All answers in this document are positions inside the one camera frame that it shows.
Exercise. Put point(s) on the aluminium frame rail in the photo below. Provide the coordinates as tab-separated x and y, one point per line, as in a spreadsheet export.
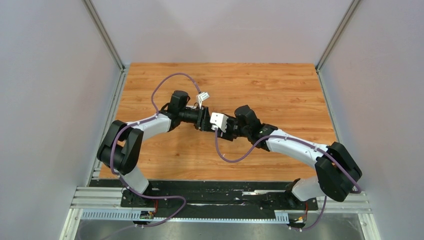
109	198

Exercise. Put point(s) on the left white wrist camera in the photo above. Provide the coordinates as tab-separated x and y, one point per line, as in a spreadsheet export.
201	97

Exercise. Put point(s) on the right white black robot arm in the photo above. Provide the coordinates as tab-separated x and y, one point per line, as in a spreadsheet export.
336	172

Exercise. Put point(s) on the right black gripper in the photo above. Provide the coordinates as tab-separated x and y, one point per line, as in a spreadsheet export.
226	135

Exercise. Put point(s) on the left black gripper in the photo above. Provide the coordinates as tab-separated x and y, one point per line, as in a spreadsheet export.
203	119

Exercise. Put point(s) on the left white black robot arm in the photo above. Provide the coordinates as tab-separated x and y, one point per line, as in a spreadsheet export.
121	146

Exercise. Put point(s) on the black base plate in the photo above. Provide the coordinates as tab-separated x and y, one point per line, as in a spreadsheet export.
208	201

